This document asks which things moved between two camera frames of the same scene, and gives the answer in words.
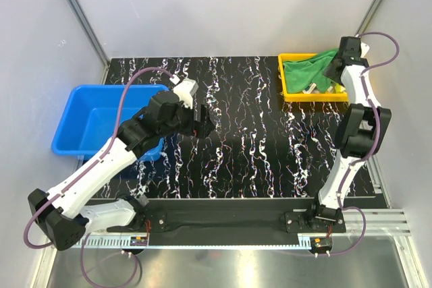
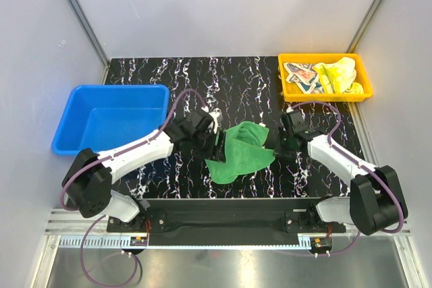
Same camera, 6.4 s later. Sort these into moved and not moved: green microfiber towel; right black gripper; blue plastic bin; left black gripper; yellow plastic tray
Moved: green microfiber towel; left black gripper; right black gripper
Not moved: blue plastic bin; yellow plastic tray
